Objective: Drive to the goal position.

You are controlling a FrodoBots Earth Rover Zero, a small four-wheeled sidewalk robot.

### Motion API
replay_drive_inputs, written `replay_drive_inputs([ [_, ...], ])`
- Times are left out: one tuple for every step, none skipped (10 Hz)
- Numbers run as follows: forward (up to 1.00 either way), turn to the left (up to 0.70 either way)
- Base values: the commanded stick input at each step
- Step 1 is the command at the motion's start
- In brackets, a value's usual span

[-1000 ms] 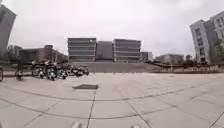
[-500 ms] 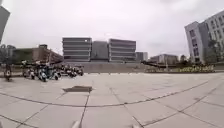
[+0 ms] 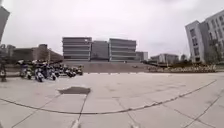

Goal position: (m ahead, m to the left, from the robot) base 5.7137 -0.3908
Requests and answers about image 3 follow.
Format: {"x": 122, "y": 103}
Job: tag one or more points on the low brown building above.
{"x": 30, "y": 54}

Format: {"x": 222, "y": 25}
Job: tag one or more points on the grey concrete slab pavement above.
{"x": 140, "y": 93}

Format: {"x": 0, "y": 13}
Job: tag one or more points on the robot's own part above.
{"x": 133, "y": 126}
{"x": 75, "y": 124}

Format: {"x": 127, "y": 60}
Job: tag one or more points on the row of parked scooters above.
{"x": 43, "y": 71}

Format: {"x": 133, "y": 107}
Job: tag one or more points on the distant building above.
{"x": 165, "y": 58}

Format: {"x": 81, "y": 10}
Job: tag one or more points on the grey striped building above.
{"x": 76, "y": 48}

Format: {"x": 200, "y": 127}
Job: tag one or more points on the low hedge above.
{"x": 186, "y": 69}

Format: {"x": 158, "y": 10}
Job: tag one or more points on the grey wall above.
{"x": 106, "y": 67}

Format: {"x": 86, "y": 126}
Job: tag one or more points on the pale grey building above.
{"x": 206, "y": 36}

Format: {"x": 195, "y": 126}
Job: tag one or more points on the dark ground cover plate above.
{"x": 75, "y": 90}

